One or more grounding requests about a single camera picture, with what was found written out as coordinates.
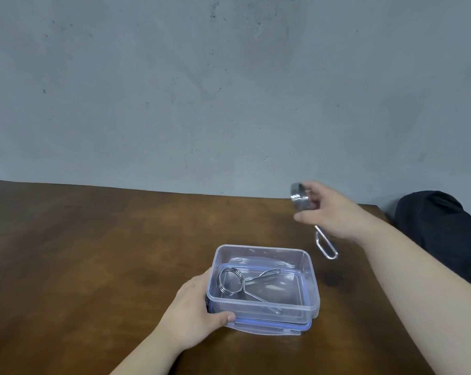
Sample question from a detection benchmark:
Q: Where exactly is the person's left hand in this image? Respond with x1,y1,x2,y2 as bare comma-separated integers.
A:
157,267,237,352

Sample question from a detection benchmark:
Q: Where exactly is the clear lid with blue seal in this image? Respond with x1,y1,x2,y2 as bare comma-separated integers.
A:
207,255,313,337

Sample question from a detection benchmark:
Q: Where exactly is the clear plastic container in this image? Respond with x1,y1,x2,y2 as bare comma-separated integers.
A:
206,244,321,329

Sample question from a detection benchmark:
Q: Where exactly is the person's right forearm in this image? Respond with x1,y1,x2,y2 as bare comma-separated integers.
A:
353,218,471,375

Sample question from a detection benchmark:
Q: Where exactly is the metal spring clip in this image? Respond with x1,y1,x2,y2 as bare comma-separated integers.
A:
290,183,339,260
218,267,282,315

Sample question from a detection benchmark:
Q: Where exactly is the person's left forearm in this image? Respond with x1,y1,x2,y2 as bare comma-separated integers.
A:
110,326,182,375

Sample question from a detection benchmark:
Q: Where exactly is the black fabric bundle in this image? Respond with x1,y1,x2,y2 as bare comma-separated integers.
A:
394,190,471,294

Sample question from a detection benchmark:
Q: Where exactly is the person's right hand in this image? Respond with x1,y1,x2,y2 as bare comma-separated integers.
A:
294,181,377,244

